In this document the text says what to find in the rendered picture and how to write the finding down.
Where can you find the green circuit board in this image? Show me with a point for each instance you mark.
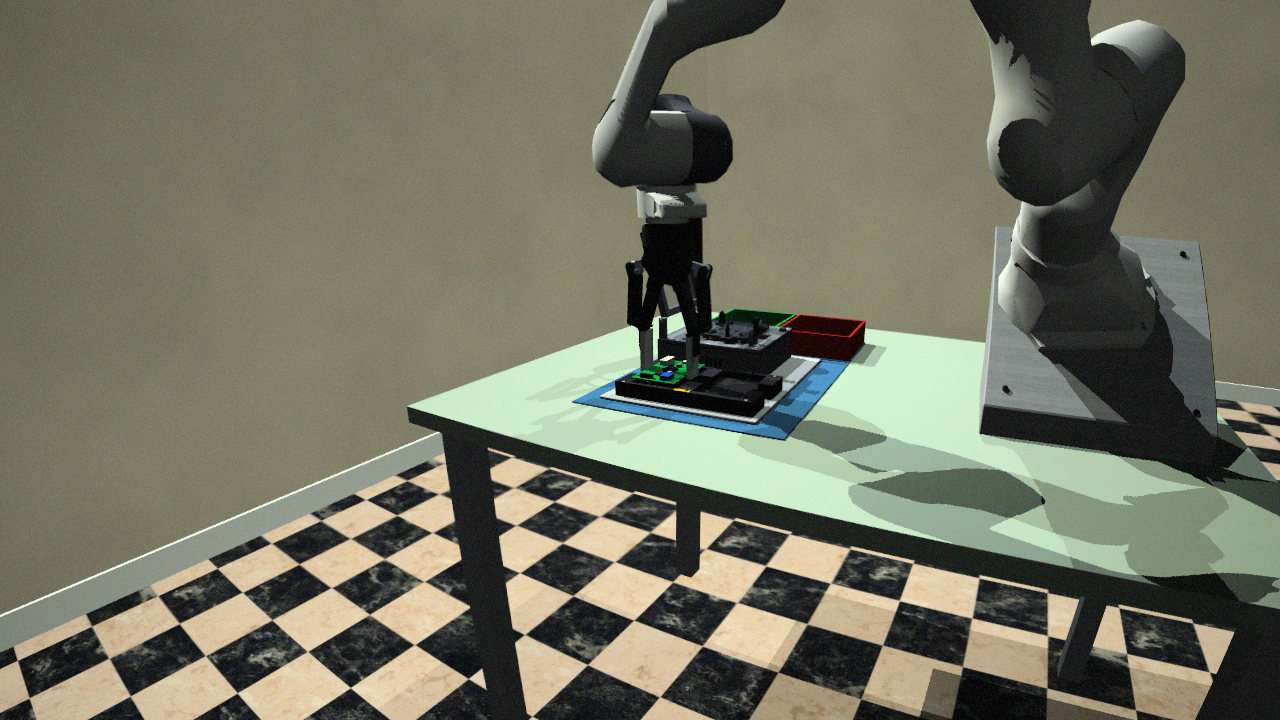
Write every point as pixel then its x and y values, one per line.
pixel 667 371

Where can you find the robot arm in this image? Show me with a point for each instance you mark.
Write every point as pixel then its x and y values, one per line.
pixel 1056 125

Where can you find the red open-top bin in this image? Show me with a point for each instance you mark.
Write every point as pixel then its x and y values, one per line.
pixel 826 337

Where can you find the green open-top bin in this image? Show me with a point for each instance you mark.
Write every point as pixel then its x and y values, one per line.
pixel 770 318

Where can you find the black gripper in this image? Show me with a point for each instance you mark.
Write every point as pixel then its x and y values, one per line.
pixel 667 259

